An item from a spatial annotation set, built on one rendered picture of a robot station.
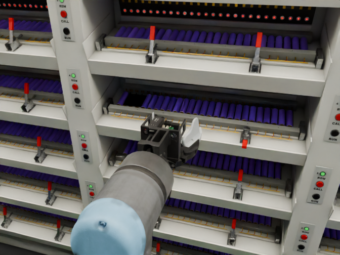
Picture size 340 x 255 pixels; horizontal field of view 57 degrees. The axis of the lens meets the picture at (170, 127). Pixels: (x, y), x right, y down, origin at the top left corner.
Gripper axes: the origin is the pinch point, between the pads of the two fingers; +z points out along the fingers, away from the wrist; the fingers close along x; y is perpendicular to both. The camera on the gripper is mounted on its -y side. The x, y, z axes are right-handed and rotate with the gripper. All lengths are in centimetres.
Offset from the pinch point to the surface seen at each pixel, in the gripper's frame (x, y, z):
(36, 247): 71, -83, 23
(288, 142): -25.6, -9.8, 19.6
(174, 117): 6.4, -7.2, 21.0
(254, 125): -16.3, -6.7, 21.2
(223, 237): -12, -50, 21
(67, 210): 47, -51, 18
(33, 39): 52, 12, 23
